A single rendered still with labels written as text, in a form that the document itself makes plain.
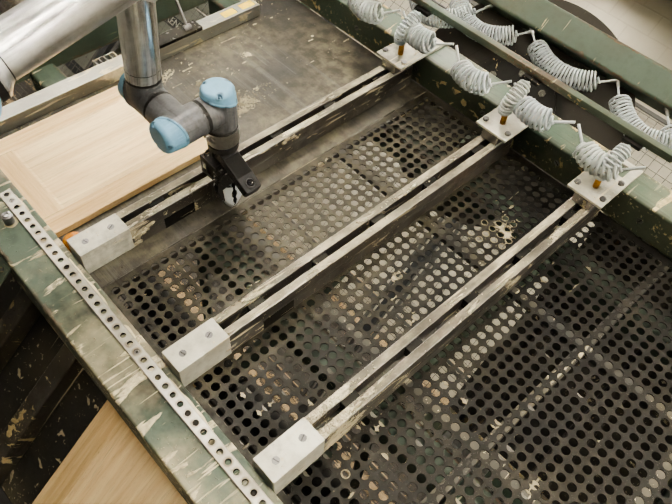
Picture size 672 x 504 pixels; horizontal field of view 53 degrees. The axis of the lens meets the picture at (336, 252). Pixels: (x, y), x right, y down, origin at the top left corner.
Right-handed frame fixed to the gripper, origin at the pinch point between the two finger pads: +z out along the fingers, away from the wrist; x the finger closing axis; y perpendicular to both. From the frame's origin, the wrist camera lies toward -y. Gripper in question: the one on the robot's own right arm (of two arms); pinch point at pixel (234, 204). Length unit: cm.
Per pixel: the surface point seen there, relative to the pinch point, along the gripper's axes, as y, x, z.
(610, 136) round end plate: -43, -112, 13
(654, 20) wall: 85, -504, 204
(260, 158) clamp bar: 5.8, -13.1, -3.0
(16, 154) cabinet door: 49, 32, 1
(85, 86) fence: 61, 5, -1
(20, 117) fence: 61, 25, 0
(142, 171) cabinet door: 24.0, 10.9, 0.4
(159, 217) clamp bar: 5.9, 17.4, -2.8
